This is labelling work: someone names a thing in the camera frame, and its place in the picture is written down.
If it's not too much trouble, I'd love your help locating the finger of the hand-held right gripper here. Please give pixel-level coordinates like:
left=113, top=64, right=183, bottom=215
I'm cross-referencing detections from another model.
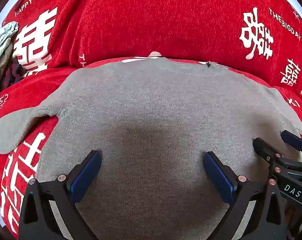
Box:
left=252, top=137, right=284, bottom=166
left=280, top=130, right=302, bottom=153

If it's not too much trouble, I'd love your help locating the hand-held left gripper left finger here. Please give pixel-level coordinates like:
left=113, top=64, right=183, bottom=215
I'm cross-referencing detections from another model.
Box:
left=19, top=150, right=102, bottom=240

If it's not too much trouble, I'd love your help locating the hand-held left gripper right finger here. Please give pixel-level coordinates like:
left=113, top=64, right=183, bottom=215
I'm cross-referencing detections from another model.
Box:
left=203, top=151, right=288, bottom=240

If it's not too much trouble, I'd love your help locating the grey knit sweater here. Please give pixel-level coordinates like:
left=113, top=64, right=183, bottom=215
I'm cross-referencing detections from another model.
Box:
left=0, top=57, right=302, bottom=240

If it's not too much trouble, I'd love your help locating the dark plaid cloth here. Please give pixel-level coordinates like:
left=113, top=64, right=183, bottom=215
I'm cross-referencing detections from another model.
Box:
left=2, top=62, right=24, bottom=88

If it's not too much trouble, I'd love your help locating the brown cloth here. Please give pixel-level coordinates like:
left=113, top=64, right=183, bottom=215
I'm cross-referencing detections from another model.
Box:
left=0, top=44, right=15, bottom=80

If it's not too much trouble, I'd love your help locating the light grey quilted garment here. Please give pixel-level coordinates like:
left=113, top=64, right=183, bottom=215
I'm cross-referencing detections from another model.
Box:
left=0, top=21, right=19, bottom=77

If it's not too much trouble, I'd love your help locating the red printed sofa cover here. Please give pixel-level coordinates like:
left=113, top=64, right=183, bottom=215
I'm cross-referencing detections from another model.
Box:
left=0, top=0, right=302, bottom=239

